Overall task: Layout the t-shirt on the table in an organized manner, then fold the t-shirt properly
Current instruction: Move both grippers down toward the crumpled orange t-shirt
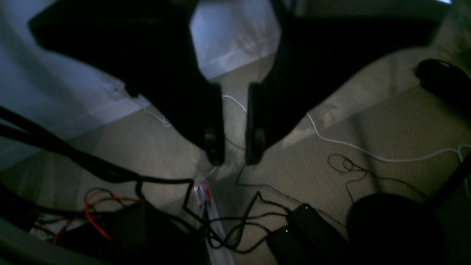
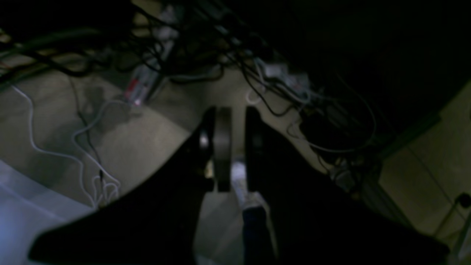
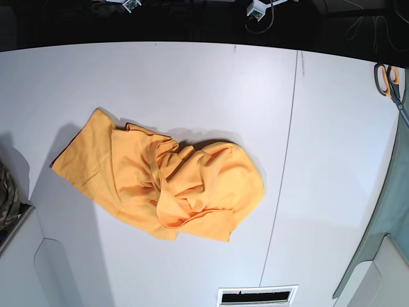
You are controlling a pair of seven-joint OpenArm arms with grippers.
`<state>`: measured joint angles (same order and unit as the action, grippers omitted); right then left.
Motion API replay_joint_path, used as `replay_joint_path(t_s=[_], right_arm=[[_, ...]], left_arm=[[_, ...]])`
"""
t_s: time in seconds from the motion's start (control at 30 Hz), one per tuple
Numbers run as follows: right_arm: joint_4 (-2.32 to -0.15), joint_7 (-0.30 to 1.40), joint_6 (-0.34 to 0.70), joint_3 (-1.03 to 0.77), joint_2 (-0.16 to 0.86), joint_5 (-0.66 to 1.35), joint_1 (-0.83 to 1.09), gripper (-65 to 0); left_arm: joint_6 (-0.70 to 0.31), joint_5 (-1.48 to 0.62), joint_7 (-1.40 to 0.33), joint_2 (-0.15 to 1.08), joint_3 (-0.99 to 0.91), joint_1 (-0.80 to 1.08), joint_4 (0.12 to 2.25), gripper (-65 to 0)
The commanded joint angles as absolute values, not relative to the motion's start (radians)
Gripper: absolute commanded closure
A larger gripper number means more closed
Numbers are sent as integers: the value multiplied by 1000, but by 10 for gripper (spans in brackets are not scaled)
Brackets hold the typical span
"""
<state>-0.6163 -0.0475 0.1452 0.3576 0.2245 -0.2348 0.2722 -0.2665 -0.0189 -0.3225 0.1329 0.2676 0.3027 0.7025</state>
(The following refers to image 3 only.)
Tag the orange t-shirt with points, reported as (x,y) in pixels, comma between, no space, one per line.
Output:
(147,180)

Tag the white vent grille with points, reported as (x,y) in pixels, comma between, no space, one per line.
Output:
(256,296)

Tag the camouflage cloth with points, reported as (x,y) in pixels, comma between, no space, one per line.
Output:
(10,200)

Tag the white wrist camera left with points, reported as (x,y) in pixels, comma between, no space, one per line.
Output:
(258,9)

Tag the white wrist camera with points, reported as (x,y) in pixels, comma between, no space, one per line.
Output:
(258,9)
(129,5)

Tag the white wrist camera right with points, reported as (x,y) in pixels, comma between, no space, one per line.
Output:
(129,5)

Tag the orange handled scissors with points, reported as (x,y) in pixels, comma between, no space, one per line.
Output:
(387,83)

